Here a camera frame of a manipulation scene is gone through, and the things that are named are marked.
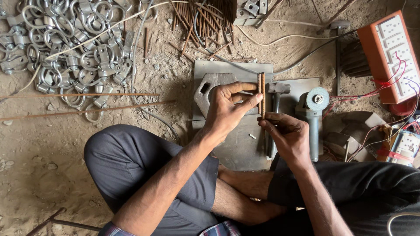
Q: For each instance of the person's leg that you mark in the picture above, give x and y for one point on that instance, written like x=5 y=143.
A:
x=249 y=182
x=242 y=206

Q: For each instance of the stack of steel bracket plates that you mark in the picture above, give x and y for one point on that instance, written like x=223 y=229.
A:
x=249 y=11

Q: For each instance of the red plastic object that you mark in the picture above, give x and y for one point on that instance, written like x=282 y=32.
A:
x=403 y=107

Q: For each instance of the steel block with square hole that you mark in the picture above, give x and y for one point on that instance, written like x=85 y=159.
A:
x=210 y=88

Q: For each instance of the orange switchboard with white sockets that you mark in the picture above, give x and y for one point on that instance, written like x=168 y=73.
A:
x=374 y=59

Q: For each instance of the long rusty steel rod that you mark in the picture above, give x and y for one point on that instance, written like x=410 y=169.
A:
x=82 y=111
x=82 y=95

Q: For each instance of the small grey steel plate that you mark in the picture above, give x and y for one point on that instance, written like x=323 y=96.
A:
x=229 y=67

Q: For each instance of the person's plaid shirt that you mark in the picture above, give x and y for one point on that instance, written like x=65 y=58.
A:
x=223 y=229

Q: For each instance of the person's right hand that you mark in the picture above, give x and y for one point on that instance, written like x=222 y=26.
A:
x=292 y=141

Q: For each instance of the small white chalk piece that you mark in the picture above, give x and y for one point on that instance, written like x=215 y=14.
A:
x=252 y=136

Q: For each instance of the person's left lower leg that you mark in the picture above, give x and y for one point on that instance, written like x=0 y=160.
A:
x=242 y=206

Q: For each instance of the steel hammer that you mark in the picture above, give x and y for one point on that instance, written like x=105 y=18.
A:
x=277 y=88

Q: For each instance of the person's right lower leg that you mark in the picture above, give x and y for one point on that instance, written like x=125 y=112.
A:
x=249 y=182

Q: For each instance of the person's dark trousers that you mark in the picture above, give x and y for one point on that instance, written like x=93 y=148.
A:
x=131 y=164

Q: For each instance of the black finned motor housing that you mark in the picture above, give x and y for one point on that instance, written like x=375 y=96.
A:
x=356 y=60

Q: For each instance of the welded rusty rod frame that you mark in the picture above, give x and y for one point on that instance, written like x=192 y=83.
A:
x=55 y=223

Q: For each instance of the grey metal stand post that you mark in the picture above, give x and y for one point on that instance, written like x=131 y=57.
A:
x=338 y=55

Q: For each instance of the pile of rusty rod pieces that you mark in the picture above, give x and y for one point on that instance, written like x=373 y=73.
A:
x=200 y=23

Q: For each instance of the large grey steel plate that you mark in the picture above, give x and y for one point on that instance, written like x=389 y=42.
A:
x=239 y=147

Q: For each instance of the grey angle grinder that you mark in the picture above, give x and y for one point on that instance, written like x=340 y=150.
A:
x=313 y=124

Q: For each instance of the small white socket board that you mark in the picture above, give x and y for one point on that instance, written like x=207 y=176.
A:
x=405 y=147

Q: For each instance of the short rusty ribbed rod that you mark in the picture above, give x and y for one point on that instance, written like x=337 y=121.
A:
x=259 y=85
x=263 y=88

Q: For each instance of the heap of steel scrap pieces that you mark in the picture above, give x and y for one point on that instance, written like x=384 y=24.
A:
x=351 y=137

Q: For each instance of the person's left hand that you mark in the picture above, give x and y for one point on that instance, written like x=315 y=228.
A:
x=223 y=111

